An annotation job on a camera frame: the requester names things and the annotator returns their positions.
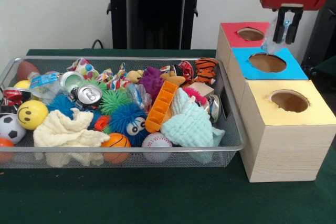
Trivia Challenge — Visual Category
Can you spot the wooden box with three holes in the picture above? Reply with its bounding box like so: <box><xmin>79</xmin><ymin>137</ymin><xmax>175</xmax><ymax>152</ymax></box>
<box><xmin>215</xmin><ymin>22</ymin><xmax>336</xmax><ymax>183</ymax></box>

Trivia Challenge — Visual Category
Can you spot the small soccer ball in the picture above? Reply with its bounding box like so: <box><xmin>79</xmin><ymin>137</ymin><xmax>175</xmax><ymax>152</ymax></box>
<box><xmin>0</xmin><ymin>113</ymin><xmax>27</xmax><ymax>145</ymax></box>

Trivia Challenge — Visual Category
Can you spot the cream waffle cloth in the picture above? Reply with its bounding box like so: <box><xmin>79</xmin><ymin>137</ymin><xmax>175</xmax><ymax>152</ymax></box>
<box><xmin>33</xmin><ymin>108</ymin><xmax>111</xmax><ymax>167</ymax></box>

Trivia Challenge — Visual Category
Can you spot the tiger plush toy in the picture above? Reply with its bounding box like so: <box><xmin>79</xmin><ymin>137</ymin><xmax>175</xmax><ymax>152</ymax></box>
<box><xmin>194</xmin><ymin>57</ymin><xmax>219</xmax><ymax>83</ymax></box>

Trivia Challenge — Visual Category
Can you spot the small orange basketball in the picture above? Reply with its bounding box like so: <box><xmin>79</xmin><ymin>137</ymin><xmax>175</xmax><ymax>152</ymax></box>
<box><xmin>101</xmin><ymin>132</ymin><xmax>132</xmax><ymax>164</ymax></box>

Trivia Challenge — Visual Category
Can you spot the black upright panel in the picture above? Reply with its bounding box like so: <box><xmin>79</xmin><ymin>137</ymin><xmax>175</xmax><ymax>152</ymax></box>
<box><xmin>301</xmin><ymin>0</ymin><xmax>336</xmax><ymax>70</ymax></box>

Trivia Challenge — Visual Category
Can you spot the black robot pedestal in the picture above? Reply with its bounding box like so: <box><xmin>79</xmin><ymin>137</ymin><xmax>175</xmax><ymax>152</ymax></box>
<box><xmin>101</xmin><ymin>0</ymin><xmax>212</xmax><ymax>49</ymax></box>

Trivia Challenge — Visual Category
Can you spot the clear plastic packet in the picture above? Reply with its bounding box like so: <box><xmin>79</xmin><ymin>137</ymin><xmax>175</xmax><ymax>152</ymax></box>
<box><xmin>261</xmin><ymin>16</ymin><xmax>291</xmax><ymax>56</ymax></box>

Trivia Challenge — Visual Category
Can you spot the yellow smiley ball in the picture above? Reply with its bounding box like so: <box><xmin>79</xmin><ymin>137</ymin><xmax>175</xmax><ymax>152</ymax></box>
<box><xmin>17</xmin><ymin>100</ymin><xmax>50</xmax><ymax>131</ymax></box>

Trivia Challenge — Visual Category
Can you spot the black cable loop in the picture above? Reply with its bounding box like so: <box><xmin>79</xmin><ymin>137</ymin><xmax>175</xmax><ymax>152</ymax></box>
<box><xmin>91</xmin><ymin>39</ymin><xmax>112</xmax><ymax>49</ymax></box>

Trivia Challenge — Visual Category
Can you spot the dark green table cloth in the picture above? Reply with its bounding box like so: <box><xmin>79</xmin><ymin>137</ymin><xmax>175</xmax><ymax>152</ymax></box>
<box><xmin>0</xmin><ymin>48</ymin><xmax>336</xmax><ymax>224</ymax></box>
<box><xmin>306</xmin><ymin>55</ymin><xmax>336</xmax><ymax>95</ymax></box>

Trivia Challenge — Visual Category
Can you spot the plain orange ball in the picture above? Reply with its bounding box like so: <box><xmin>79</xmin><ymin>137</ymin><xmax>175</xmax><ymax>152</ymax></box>
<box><xmin>0</xmin><ymin>137</ymin><xmax>16</xmax><ymax>164</ymax></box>

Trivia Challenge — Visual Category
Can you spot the light blue knitted cloth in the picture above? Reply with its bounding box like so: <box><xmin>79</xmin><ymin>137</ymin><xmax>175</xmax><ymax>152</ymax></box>
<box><xmin>160</xmin><ymin>87</ymin><xmax>226</xmax><ymax>164</ymax></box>

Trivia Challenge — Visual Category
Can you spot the shallow silver mesh bin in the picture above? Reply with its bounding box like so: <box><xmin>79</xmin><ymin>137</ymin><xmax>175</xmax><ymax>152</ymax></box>
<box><xmin>0</xmin><ymin>55</ymin><xmax>247</xmax><ymax>169</ymax></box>

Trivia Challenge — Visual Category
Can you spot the small brown football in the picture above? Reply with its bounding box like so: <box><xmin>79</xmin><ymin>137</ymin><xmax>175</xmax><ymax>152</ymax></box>
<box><xmin>17</xmin><ymin>61</ymin><xmax>40</xmax><ymax>81</ymax></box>

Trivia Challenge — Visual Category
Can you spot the orange plastic compartment tray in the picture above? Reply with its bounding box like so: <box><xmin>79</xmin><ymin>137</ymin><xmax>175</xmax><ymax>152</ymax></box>
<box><xmin>144</xmin><ymin>80</ymin><xmax>178</xmax><ymax>133</ymax></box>

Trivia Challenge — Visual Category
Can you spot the small white baseball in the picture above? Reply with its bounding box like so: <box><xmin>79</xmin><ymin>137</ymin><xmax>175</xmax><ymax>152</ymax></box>
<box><xmin>142</xmin><ymin>132</ymin><xmax>173</xmax><ymax>162</ymax></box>

